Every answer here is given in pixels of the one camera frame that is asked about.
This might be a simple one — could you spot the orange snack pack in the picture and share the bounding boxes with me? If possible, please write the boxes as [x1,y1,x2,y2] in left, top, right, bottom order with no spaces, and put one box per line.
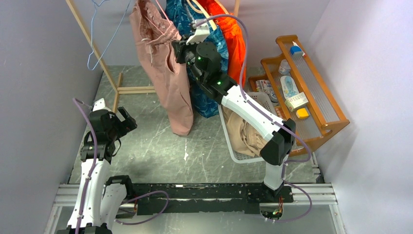
[274,106,288,120]

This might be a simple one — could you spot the orange shorts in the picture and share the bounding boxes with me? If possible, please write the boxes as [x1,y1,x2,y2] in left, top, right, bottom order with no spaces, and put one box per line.
[199,0,245,85]

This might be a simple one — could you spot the white plastic basket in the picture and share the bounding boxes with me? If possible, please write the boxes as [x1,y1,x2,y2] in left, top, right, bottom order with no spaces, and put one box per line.
[219,87,297,166]

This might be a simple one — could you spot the round tin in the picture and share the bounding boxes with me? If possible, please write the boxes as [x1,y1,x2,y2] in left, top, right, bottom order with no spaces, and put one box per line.
[268,91,279,106]

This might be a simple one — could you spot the pink shorts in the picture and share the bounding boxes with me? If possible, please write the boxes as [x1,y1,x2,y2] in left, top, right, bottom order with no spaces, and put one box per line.
[129,0,194,136]

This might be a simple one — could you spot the blue white tube pack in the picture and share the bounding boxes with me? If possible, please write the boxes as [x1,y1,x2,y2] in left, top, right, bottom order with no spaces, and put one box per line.
[280,76,300,99]

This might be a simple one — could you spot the wooden hanger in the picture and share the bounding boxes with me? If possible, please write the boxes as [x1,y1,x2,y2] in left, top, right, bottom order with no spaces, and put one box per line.
[186,0,217,31]
[214,0,229,14]

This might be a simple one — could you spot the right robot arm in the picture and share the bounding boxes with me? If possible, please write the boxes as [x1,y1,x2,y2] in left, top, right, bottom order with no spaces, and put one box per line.
[171,40,296,202]

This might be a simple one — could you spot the white box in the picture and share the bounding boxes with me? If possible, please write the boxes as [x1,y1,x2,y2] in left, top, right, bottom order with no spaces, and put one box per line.
[285,92,309,112]

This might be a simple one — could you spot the blue white eraser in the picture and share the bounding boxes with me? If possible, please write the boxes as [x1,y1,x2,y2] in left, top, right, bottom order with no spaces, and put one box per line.
[289,41,306,57]

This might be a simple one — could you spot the blue patterned shorts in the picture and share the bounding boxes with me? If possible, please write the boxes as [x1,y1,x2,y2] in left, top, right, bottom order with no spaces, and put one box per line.
[166,0,234,118]

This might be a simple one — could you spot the clear small bottle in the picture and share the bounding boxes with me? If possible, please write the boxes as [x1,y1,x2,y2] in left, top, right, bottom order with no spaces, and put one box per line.
[278,59,291,76]

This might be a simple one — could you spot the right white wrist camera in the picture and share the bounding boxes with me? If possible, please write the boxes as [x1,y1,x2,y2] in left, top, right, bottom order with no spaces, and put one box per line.
[186,19,210,45]

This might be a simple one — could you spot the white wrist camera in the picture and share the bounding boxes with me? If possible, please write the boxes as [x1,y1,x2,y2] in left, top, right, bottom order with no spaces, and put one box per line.
[186,19,210,45]
[92,98,111,112]

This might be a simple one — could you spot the blue wire hanger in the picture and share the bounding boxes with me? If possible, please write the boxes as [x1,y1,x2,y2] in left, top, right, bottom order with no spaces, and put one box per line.
[87,0,136,70]

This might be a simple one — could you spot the small card pack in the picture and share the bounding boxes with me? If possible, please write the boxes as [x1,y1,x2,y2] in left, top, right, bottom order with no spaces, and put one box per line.
[255,79,274,95]

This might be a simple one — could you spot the yellow block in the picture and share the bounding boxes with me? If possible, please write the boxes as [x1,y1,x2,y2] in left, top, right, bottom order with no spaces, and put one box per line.
[296,108,310,119]

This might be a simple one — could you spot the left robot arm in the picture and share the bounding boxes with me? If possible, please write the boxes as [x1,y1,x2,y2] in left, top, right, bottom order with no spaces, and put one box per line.
[57,107,137,234]

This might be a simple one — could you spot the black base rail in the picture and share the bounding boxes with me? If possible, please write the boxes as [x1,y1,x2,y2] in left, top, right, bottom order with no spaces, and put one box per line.
[55,182,338,217]

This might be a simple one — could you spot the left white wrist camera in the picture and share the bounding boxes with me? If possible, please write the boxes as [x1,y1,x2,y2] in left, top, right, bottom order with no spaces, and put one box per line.
[92,98,111,112]

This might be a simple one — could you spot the wooden tiered shelf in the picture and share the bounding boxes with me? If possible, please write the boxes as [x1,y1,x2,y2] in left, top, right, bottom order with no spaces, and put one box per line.
[248,35,350,151]

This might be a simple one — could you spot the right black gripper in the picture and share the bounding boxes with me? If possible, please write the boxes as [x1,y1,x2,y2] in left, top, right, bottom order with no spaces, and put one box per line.
[172,34,206,84]

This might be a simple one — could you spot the wooden clothes rack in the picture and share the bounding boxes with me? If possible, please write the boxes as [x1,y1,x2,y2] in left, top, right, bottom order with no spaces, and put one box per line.
[64,0,241,114]

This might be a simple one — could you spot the beige shorts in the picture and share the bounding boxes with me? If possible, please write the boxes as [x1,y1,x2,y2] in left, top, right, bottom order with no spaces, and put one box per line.
[222,107,267,157]

